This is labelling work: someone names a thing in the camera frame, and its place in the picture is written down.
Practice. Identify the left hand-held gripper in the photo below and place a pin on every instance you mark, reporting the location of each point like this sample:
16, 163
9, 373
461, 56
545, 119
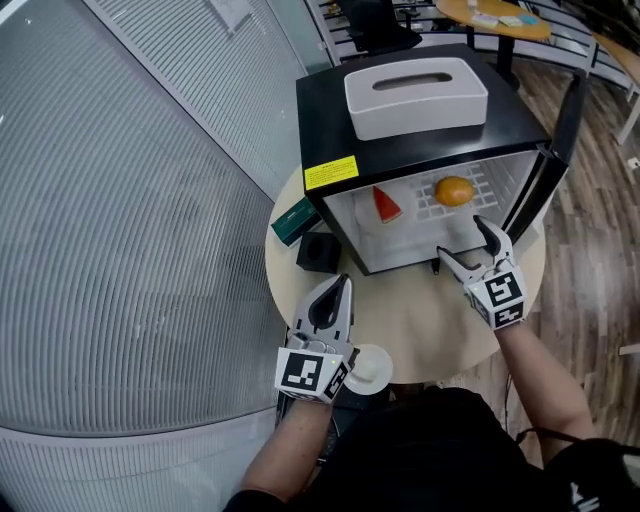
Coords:
300, 372

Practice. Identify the person's black clothing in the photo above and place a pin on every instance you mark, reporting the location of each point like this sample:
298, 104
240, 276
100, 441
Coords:
425, 460

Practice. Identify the black mini fridge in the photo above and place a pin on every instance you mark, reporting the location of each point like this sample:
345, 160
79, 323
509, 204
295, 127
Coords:
325, 125

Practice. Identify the yellow warning sticker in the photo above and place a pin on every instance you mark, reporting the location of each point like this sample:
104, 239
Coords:
331, 173

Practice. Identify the small white device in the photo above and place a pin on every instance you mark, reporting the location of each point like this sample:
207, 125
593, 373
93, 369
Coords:
633, 162

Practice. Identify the white tissue box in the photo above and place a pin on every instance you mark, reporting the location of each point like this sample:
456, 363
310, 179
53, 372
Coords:
415, 115

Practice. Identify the round wooden table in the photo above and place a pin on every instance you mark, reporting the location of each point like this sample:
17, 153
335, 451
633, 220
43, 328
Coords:
500, 27

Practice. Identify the dark green box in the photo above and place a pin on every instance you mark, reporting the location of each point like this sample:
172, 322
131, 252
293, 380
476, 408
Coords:
292, 222

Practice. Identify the orange fruit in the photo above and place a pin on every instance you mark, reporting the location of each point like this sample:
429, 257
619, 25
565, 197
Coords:
454, 191

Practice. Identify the black floor crate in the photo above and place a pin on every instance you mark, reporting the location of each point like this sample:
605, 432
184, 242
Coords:
345, 425

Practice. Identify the white paper notice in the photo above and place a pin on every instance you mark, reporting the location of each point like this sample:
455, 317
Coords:
230, 12

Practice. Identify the white round plate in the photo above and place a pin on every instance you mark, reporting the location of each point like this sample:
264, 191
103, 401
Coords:
382, 360
362, 215

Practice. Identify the wooden desk white legs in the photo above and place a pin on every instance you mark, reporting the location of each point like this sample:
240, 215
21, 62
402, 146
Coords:
625, 65

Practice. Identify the person's left forearm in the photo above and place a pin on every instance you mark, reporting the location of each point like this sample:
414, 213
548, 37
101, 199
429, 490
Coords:
285, 450

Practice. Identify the red watermelon slice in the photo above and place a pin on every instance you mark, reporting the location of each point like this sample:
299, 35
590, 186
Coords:
387, 207

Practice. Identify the black cube holder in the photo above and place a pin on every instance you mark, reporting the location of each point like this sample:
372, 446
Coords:
330, 257

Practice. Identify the black office chair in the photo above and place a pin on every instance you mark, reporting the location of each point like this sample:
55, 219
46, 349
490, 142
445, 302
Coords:
375, 25

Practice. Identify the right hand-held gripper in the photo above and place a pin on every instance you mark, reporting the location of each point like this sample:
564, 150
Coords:
502, 295

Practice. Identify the person's right forearm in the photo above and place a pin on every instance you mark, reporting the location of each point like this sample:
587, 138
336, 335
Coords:
540, 385

